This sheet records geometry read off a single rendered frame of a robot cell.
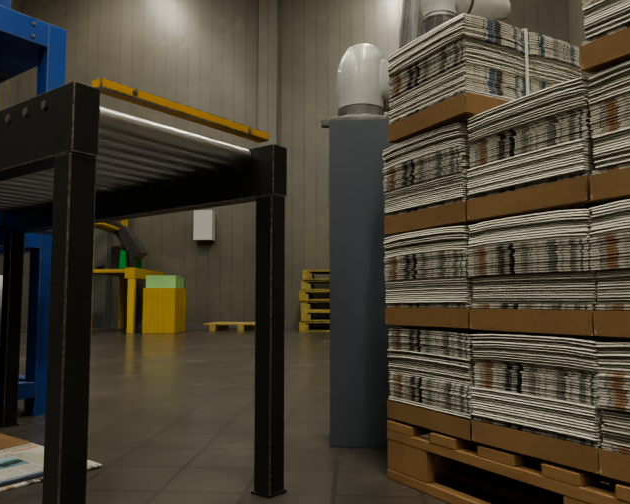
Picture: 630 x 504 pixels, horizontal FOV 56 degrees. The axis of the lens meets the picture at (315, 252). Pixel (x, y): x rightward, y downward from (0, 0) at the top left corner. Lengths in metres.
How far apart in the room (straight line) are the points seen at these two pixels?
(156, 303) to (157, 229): 2.18
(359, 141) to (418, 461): 0.96
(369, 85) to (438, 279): 0.81
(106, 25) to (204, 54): 1.84
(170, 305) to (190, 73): 4.31
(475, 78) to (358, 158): 0.60
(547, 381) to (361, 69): 1.18
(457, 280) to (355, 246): 0.57
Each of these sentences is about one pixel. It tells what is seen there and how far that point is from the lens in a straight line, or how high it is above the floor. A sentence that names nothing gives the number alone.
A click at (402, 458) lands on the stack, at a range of 1.52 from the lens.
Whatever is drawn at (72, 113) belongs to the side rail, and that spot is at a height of 0.74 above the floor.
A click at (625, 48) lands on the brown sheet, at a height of 0.85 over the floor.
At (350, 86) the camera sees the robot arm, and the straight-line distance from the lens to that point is 1.97.
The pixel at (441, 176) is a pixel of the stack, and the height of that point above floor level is 0.72.
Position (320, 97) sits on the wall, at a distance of 10.37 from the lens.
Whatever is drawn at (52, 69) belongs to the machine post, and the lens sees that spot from 2.72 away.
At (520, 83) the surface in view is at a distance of 1.50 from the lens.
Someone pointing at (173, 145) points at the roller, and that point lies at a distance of 1.30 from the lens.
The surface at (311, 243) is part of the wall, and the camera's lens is 9.85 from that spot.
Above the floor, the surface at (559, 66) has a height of 0.99.
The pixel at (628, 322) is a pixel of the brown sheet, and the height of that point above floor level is 0.40.
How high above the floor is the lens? 0.43
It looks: 5 degrees up
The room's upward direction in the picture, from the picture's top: straight up
